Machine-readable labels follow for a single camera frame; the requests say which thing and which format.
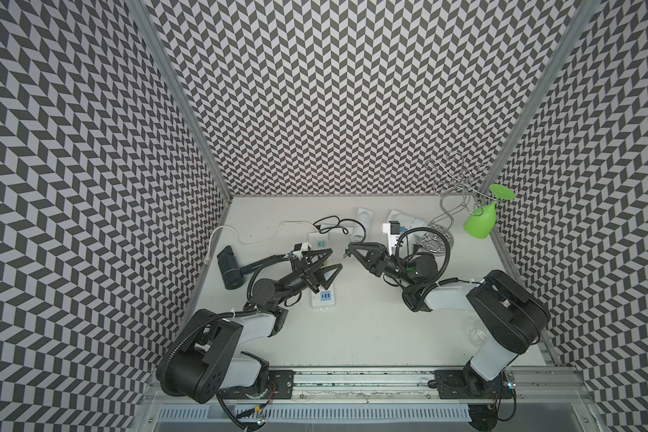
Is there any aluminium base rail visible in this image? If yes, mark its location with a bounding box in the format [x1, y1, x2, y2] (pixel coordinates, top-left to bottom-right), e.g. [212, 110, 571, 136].
[131, 366, 607, 431]

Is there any white dryer black cable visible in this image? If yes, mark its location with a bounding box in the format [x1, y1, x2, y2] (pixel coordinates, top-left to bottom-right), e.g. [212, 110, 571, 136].
[312, 215, 368, 250]

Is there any white hair dryer right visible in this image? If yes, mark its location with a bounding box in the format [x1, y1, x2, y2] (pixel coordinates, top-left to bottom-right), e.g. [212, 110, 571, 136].
[386, 210, 428, 230]

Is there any black hair dryer cable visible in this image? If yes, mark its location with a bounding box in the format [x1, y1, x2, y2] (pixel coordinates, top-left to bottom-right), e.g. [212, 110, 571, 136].
[245, 253, 303, 309]

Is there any clear wine glass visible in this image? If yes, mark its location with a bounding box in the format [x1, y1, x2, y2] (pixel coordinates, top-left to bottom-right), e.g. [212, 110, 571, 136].
[465, 321, 489, 348]

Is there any green plastic wine glass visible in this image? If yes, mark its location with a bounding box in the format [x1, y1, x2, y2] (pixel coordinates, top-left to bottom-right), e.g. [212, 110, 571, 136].
[463, 184, 517, 239]

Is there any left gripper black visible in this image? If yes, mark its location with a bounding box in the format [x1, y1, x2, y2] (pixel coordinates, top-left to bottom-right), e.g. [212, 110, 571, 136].
[274, 249, 342, 307]

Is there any white power strip cable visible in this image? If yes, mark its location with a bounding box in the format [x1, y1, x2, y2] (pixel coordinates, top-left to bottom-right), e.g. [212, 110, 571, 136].
[204, 220, 317, 265]

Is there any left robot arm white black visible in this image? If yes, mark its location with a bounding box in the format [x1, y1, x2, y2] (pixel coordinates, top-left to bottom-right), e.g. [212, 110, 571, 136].
[156, 243, 343, 403]

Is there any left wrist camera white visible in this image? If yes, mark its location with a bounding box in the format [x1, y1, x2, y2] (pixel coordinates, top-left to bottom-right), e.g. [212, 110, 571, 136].
[291, 242, 311, 258]

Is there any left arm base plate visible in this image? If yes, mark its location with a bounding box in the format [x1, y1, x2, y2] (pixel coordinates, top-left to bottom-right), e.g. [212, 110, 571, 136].
[220, 369, 295, 401]

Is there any white power strip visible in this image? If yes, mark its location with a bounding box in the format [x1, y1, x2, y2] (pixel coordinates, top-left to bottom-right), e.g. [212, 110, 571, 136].
[308, 232, 335, 311]

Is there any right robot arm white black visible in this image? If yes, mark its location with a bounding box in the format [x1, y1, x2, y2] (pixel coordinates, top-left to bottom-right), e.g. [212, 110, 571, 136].
[344, 242, 550, 399]

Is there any silver wire glass rack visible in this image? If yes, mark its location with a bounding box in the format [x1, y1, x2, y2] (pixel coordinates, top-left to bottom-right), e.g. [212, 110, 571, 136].
[419, 153, 488, 257]

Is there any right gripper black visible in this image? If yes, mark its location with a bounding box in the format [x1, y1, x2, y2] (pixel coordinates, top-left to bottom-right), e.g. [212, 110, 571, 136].
[347, 242, 417, 285]

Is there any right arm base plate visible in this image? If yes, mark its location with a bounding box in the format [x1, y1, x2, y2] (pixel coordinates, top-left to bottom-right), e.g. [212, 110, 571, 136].
[428, 369, 512, 401]

